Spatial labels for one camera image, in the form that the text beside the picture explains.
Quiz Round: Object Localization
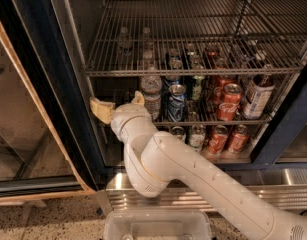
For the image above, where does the wire fridge shelf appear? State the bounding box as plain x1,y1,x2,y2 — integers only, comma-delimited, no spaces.
98,83,277,128
85,0,307,77

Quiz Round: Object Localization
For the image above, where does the middle wire fridge shelf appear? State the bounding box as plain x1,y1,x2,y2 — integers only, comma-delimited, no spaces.
98,83,277,128

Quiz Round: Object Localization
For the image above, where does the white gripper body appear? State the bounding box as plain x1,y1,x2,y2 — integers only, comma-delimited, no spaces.
110,103,151,134

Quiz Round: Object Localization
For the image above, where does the green soda can middle shelf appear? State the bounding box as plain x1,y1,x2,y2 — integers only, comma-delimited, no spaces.
190,75,205,101

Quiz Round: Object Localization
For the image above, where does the right red can bottom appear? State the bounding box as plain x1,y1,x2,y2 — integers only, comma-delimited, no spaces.
226,124,250,154

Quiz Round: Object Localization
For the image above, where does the front clear water bottle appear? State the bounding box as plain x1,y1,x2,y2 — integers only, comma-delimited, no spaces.
140,49,162,120

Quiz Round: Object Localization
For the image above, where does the rear red Coca-Cola can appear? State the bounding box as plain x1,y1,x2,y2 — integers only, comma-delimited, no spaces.
212,58,235,105

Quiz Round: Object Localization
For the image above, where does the left white-green can bottom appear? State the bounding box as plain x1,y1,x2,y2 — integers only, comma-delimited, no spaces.
170,126,186,142

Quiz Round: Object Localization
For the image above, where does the blue Pepsi can middle shelf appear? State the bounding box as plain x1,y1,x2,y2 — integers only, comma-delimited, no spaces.
167,84,186,122

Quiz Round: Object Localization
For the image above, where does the rear left water bottle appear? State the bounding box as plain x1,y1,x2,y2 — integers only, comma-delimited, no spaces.
118,27,132,56

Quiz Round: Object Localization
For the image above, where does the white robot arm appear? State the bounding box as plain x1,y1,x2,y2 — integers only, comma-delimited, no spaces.
89,91,307,240

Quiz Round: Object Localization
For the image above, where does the stainless fridge base grille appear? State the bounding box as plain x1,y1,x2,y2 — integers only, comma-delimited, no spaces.
105,169,307,212

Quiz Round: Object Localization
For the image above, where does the rear middle water bottle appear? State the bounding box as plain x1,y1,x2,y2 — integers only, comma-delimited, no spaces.
142,27,154,51

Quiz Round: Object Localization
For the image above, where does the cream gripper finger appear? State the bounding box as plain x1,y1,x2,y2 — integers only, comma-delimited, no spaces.
131,91,145,106
90,97,115,124

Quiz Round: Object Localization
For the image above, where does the white labelled coffee bottle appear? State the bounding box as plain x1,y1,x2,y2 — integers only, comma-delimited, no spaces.
242,75,275,120

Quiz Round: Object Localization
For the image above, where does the dark blue fridge frame post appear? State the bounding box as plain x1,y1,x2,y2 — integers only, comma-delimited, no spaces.
250,63,307,168

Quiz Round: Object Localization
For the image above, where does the glass fridge door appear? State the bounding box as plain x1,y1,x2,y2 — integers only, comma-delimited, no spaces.
0,0,105,205

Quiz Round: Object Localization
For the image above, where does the left red can bottom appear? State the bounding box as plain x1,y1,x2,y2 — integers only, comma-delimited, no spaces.
207,125,229,154

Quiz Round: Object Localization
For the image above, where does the red coca-cola can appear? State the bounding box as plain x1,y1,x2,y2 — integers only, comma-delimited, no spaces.
216,83,242,121
212,58,235,105

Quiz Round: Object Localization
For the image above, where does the right white-green can bottom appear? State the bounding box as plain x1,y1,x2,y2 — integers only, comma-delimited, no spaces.
188,125,205,152

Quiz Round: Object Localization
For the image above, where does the front red Coca-Cola can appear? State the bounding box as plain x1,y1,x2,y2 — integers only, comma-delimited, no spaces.
216,83,242,121

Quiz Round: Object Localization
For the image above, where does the white-green can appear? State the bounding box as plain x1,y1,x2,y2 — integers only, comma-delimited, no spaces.
188,125,205,152
170,126,186,142

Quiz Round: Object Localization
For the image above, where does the upper wire fridge shelf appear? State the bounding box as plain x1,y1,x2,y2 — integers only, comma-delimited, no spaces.
85,0,307,77

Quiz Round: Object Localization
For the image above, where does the clear plastic bin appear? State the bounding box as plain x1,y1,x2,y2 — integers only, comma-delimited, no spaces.
103,209,212,240

